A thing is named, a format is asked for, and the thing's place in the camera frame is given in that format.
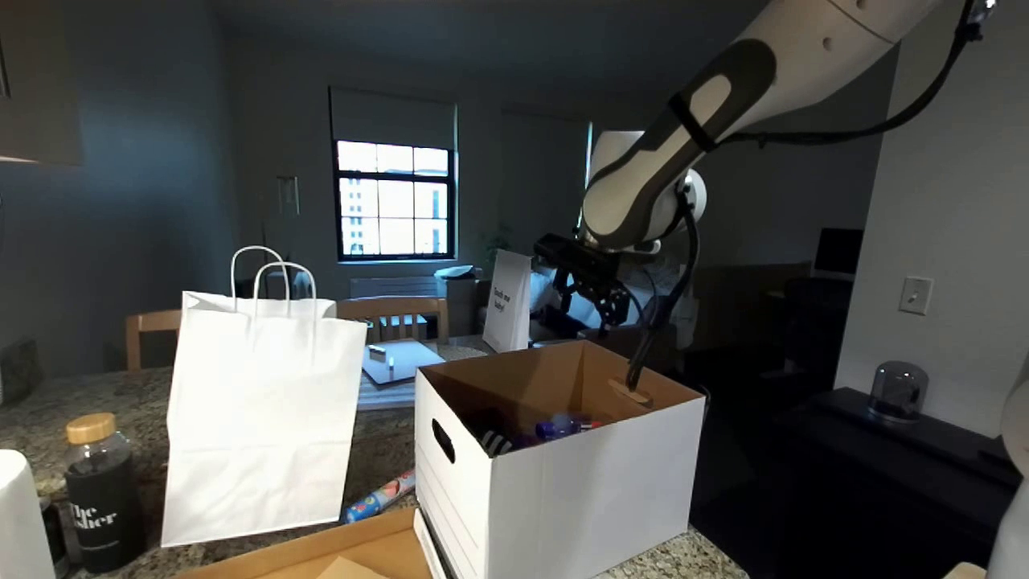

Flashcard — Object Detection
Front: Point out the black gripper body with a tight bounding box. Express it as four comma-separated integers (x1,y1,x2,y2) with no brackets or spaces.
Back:
545,255,629,299

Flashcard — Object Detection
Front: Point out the white cardboard box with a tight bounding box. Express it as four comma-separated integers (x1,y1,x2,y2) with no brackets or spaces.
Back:
413,338,712,579

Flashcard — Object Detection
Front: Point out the pale flat box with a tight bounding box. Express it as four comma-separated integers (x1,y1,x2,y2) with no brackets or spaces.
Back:
361,338,447,412

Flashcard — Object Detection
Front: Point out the brown cardboard box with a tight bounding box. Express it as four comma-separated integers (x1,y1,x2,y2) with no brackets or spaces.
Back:
175,502,461,579

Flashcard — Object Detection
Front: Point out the white bag with print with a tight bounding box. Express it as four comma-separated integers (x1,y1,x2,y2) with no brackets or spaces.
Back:
478,246,561,353

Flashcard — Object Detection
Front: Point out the dark sofa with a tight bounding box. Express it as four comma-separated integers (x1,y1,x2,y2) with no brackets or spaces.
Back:
629,260,694,333

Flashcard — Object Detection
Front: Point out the blue label water bottle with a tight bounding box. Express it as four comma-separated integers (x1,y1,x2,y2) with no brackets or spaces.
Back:
534,412,594,447

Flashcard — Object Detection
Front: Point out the black white striped item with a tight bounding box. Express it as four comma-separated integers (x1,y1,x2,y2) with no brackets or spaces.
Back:
478,429,521,459

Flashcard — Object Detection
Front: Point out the wooden chair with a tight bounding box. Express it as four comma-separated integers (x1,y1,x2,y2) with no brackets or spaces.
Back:
334,295,451,346
122,306,187,374

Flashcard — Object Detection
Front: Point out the large grid window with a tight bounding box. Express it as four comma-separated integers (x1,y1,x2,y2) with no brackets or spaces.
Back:
334,138,456,265

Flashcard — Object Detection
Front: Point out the dark monitor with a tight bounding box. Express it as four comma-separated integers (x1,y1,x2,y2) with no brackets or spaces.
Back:
809,225,866,282

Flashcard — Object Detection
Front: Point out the blue snack packet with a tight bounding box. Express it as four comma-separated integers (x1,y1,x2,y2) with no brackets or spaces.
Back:
341,467,419,523

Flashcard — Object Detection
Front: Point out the white window blind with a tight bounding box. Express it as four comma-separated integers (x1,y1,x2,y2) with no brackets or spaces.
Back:
328,86,462,154

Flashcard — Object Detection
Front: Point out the glass dome jar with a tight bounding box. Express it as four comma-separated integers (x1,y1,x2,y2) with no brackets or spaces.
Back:
866,360,931,424

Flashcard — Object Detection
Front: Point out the black low cabinet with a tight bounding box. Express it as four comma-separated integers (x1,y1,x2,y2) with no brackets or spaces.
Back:
770,386,1026,579

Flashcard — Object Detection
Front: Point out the dark jar with wooden lid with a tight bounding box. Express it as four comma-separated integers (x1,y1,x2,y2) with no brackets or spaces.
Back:
57,412,142,575

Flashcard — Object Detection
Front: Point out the white countertop appliance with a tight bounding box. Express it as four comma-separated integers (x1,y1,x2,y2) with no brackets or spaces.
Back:
0,447,57,579

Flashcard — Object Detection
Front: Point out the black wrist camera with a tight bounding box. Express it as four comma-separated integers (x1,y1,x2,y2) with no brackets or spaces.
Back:
530,230,617,266

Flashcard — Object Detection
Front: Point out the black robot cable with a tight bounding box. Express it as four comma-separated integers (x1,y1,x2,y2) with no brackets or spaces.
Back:
623,0,993,394

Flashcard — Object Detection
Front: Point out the white wall outlet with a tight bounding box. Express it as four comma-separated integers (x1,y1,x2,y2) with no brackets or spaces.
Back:
896,273,936,318

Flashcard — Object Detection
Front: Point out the white paper bag with handles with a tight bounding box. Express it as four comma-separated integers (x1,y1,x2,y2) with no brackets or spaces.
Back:
158,241,370,550

